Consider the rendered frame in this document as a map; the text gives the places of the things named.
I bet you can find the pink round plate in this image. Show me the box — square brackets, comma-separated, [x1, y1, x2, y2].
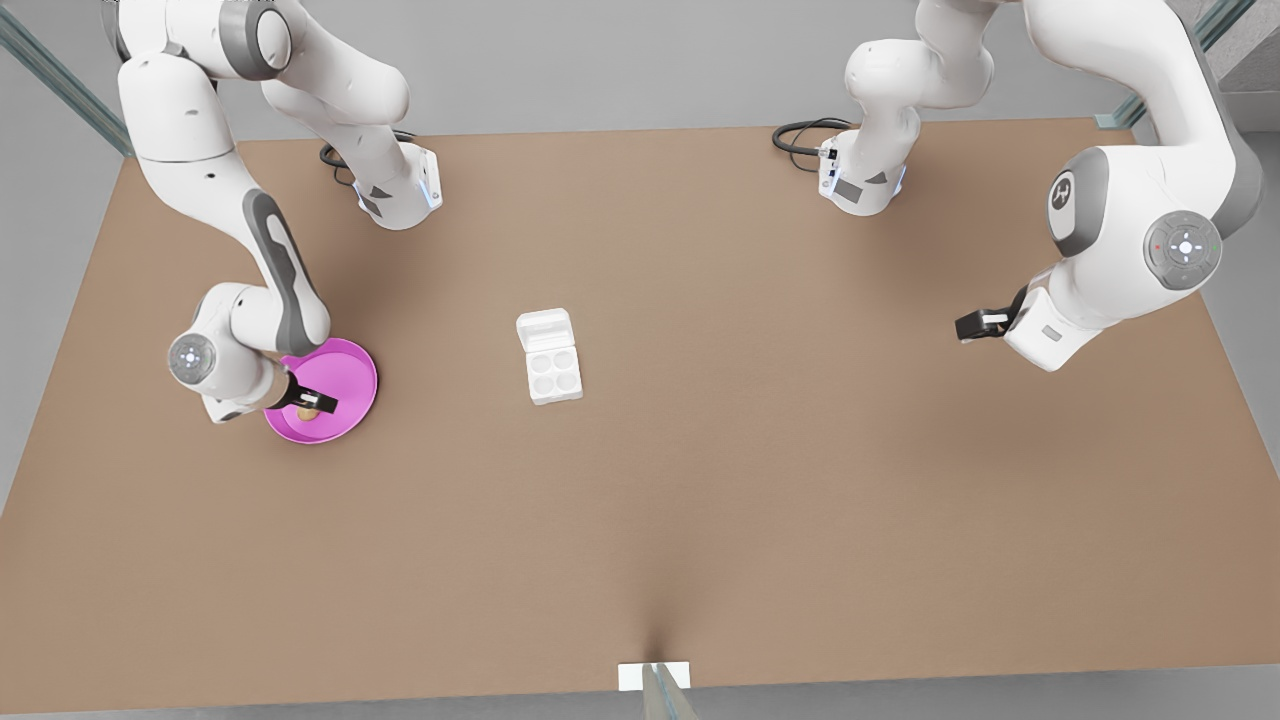
[263, 338, 379, 445]

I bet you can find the white post foot plate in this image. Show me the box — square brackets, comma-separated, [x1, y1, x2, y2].
[618, 661, 692, 693]

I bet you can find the silver frame post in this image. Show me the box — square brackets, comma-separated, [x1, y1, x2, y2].
[640, 662, 703, 720]
[0, 8, 137, 159]
[1094, 0, 1257, 132]

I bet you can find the white egg box base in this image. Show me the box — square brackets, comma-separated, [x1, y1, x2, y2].
[524, 345, 584, 406]

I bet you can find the black cable loop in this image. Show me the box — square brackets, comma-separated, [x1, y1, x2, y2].
[319, 129, 417, 188]
[772, 118, 857, 174]

